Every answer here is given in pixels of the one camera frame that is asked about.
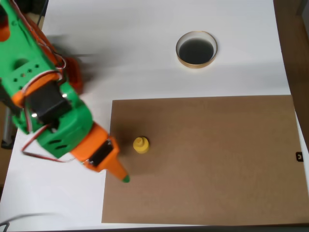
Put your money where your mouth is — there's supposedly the small yellow plastic piece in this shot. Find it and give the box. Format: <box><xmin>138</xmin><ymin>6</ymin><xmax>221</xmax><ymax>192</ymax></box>
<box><xmin>132</xmin><ymin>136</ymin><xmax>150</xmax><ymax>155</ymax></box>

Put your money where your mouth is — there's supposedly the round dish with gold rim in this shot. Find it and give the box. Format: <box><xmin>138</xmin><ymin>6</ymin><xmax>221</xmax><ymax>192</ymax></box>
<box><xmin>175</xmin><ymin>30</ymin><xmax>218</xmax><ymax>70</ymax></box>

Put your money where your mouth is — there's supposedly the brown fibreboard sheet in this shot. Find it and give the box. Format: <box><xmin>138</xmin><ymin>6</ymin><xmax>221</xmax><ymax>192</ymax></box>
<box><xmin>101</xmin><ymin>95</ymin><xmax>309</xmax><ymax>226</ymax></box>

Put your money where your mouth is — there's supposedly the metal table leg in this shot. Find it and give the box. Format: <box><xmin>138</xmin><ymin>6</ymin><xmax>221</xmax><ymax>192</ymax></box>
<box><xmin>1</xmin><ymin>106</ymin><xmax>17</xmax><ymax>149</ymax></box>

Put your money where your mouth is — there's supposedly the red and white servo cable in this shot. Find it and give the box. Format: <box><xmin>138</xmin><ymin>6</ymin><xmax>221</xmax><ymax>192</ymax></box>
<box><xmin>20</xmin><ymin>125</ymin><xmax>84</xmax><ymax>164</ymax></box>

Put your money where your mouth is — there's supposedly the grey cable with plug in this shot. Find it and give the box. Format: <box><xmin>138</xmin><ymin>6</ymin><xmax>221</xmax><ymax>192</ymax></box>
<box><xmin>0</xmin><ymin>212</ymin><xmax>58</xmax><ymax>231</ymax></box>

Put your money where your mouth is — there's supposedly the thin black cable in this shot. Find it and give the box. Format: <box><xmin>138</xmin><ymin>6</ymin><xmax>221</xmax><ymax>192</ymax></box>
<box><xmin>36</xmin><ymin>0</ymin><xmax>49</xmax><ymax>26</ymax></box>

